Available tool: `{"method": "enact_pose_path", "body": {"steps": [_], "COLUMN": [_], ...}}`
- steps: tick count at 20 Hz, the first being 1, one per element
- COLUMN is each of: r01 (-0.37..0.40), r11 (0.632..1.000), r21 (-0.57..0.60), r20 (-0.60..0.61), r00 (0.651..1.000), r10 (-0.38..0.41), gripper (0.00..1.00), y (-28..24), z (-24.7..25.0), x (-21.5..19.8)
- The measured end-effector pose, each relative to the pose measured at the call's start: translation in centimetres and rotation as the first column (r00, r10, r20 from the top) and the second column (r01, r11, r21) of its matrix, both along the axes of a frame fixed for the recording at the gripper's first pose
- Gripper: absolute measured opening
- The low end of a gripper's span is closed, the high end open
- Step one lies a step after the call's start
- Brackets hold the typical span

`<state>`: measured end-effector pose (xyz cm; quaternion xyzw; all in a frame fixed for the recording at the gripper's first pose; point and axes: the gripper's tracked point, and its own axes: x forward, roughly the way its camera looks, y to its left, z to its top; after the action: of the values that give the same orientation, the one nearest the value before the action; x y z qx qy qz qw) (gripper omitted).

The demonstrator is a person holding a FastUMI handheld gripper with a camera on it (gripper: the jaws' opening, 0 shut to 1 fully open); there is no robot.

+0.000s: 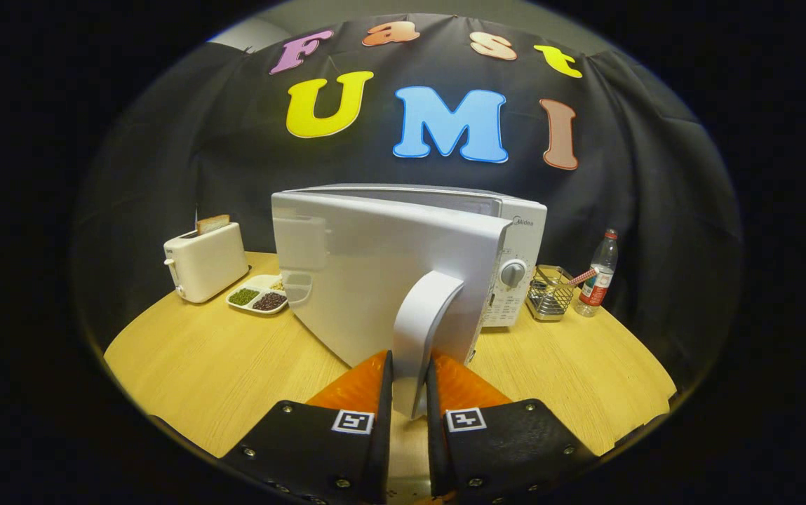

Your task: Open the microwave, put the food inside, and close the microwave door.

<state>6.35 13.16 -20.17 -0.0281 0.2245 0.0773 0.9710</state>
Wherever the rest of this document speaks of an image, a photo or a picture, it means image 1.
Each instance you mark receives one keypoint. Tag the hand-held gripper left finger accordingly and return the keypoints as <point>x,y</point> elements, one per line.
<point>383,435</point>

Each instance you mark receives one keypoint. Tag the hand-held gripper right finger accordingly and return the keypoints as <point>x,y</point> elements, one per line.
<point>434,435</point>

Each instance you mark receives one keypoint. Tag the white microwave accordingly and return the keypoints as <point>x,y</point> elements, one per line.
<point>374,280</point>

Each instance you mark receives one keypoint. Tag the white divided bean dish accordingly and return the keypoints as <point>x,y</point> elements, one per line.
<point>255,294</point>

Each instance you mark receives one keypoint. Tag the red striped straw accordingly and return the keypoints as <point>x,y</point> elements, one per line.
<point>581,277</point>

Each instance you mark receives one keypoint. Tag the clear plastic water bottle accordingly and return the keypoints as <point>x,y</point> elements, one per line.
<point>599,280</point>

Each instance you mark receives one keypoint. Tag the white toaster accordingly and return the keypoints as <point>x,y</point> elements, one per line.
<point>210,263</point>

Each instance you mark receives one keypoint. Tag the toast slice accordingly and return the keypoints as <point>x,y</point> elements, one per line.
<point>213,224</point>

